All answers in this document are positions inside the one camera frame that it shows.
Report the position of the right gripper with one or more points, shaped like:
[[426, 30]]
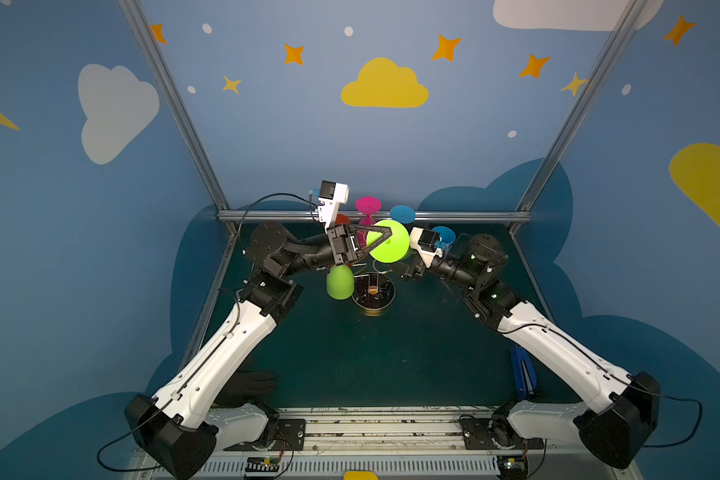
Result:
[[417, 264]]

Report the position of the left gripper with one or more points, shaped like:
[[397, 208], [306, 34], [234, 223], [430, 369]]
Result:
[[342, 245]]

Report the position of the green wine glass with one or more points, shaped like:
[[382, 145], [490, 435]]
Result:
[[340, 282], [395, 247]]

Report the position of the blue wine glass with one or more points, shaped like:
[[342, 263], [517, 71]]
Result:
[[446, 236], [402, 214]]

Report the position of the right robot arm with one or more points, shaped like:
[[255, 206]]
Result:
[[617, 411]]

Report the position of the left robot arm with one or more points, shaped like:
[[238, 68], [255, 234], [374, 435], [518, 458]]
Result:
[[172, 425]]

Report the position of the pink wine glass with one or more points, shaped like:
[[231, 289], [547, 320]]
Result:
[[368, 206]]

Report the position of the red wine glass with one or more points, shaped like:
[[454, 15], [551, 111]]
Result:
[[342, 219]]

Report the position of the blue tool at table edge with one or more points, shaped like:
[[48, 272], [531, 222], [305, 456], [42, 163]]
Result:
[[524, 374]]

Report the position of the black glove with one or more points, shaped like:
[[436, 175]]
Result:
[[246, 387]]

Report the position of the right circuit board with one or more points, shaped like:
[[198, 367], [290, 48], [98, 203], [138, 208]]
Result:
[[512, 468]]

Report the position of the circuit board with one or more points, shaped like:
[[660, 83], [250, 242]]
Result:
[[267, 466], [512, 468]]

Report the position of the yellow object at bottom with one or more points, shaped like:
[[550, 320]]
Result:
[[360, 475]]

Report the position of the left circuit board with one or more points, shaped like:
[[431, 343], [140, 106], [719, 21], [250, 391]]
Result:
[[267, 466]]

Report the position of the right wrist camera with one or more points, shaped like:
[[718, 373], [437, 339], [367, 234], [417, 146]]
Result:
[[426, 243]]

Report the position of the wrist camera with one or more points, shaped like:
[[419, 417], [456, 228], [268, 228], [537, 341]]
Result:
[[426, 243], [331, 195]]

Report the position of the gold wire glass rack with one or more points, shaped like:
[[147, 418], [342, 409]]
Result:
[[374, 292]]

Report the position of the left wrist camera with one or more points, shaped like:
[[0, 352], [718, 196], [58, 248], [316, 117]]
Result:
[[331, 195]]

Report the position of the rear frame bar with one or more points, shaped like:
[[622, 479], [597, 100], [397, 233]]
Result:
[[293, 216]]

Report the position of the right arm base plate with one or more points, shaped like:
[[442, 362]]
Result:
[[492, 434]]

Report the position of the aluminium rail base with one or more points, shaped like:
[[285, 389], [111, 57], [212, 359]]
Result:
[[402, 443]]

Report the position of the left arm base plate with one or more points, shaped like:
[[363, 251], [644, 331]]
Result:
[[286, 434]]

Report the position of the right frame post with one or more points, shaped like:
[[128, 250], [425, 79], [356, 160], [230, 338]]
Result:
[[617, 42]]

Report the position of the frame post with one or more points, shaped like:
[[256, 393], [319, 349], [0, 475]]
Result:
[[149, 46], [617, 42]]

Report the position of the left frame post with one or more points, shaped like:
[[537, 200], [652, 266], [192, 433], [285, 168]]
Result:
[[149, 46]]

